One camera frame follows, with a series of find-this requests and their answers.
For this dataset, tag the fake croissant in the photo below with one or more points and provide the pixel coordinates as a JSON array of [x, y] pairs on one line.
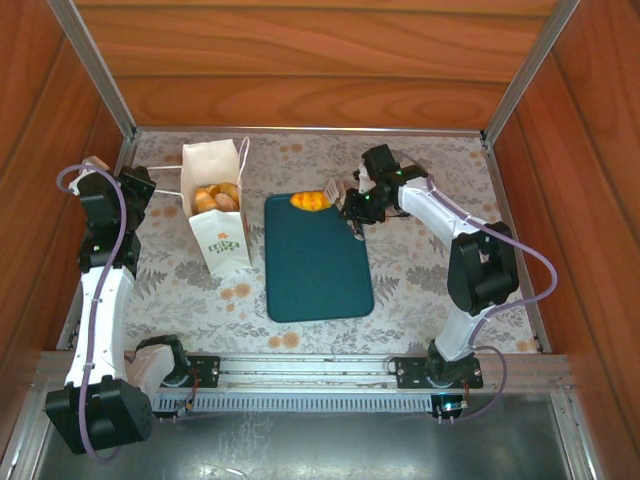
[[202, 201], [309, 201]]

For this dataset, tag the oval bread roll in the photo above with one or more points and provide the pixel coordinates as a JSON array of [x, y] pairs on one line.
[[227, 203]]

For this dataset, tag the round golden fake bun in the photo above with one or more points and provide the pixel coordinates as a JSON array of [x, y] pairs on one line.
[[225, 189]]

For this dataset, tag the illustrated paper gift bag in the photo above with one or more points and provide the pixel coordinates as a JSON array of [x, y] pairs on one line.
[[222, 245]]

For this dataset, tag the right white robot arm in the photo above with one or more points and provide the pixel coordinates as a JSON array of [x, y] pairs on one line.
[[435, 210]]

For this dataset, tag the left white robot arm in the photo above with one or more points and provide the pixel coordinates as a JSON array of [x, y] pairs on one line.
[[100, 320]]

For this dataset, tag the teal rectangular tray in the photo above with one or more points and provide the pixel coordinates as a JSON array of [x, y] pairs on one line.
[[320, 270]]

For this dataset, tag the floral print tablecloth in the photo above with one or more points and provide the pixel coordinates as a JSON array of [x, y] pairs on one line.
[[400, 310]]

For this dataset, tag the small circuit board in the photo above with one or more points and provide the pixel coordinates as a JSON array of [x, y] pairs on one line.
[[450, 405]]

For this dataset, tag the grey metal plate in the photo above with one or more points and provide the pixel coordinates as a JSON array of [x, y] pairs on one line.
[[300, 450]]

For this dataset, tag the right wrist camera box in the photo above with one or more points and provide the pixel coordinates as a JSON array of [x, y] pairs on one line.
[[363, 187]]

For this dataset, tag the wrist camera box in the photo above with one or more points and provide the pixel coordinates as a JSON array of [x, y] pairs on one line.
[[363, 187], [95, 164]]

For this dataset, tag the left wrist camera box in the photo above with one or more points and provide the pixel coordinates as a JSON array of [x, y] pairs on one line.
[[95, 164]]

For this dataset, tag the aluminium frame post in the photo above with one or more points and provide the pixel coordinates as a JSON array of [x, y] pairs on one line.
[[95, 70], [530, 70]]

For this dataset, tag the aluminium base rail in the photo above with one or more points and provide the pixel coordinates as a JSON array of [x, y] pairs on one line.
[[310, 372]]

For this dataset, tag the aluminium frame beam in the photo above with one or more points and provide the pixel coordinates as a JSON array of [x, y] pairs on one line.
[[25, 440], [570, 435]]

